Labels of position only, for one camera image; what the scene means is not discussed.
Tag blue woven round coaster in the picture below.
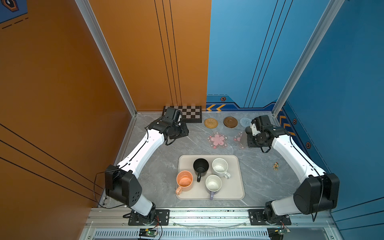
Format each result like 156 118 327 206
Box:
239 118 252 128

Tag pink flower coaster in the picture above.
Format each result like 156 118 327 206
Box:
234 132 248 150
207 132 228 149

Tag brown wooden round coaster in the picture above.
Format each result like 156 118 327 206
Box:
223 117 238 128

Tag woven rattan round coaster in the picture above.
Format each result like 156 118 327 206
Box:
204 118 219 129

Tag black mug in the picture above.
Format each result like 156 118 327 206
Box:
193 158 210 183

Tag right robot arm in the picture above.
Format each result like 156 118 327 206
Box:
245 115 340 225

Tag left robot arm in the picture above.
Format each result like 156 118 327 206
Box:
105 107 189 224

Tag black white chessboard box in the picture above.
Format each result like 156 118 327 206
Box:
162 106 202 123

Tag small gold figurine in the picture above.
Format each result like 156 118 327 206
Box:
273 162 279 171

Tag orange pink mug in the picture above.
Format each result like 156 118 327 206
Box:
176 171 194 196

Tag beige plastic tray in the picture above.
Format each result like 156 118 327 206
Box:
177 155 245 200

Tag right green circuit board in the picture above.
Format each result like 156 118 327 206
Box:
267 228 291 240

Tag green circuit board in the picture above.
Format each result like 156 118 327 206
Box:
267 228 291 240
139 229 158 239

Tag left green circuit board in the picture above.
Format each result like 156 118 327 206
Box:
139 229 158 239

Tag white mug purple handle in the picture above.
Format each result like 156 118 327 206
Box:
205 175 223 201

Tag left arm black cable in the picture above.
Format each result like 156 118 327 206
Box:
93 169 127 210

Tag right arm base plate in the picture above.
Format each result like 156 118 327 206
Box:
248 209 292 226

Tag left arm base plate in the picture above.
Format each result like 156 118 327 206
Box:
128 209 170 226

